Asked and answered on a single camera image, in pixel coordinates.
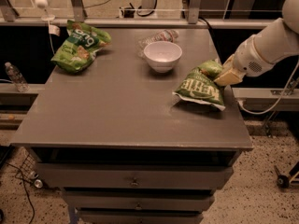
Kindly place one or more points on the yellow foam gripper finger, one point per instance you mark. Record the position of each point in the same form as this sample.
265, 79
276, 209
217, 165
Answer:
228, 63
230, 77

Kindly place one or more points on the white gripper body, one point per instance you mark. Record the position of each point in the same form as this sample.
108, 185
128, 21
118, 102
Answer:
248, 61

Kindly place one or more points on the green Kettle jalapeno chip bag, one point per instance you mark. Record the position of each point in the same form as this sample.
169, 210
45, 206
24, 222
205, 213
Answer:
199, 86

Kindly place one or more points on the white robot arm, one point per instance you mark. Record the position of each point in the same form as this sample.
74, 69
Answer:
261, 52

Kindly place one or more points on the white bowl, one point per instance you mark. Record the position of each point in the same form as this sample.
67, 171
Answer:
162, 56

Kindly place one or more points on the green snack bag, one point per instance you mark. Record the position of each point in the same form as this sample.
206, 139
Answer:
79, 50

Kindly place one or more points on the clear plastic bottle on table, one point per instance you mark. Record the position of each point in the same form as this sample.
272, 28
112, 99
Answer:
168, 35

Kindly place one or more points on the black caster wheel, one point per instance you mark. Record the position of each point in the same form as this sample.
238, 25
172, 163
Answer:
282, 180

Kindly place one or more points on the grey drawer cabinet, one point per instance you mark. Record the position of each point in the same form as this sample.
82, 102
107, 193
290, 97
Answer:
120, 112

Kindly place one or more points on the top grey drawer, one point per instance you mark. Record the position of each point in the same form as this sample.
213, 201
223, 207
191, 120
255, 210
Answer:
133, 177

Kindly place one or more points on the grey drawer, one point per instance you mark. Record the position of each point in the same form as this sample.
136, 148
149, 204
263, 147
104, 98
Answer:
133, 200
112, 217
133, 177

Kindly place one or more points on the white webcam on stand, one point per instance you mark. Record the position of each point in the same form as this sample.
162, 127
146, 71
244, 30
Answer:
43, 5

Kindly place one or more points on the middle grey drawer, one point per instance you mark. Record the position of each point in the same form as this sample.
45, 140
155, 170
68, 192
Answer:
133, 200

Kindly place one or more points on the bottom grey drawer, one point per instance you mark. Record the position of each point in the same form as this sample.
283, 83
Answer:
112, 217

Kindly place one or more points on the clear water bottle on shelf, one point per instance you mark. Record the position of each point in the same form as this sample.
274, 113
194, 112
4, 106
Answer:
16, 77

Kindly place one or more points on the wire basket with cans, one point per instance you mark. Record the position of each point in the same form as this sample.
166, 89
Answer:
29, 174

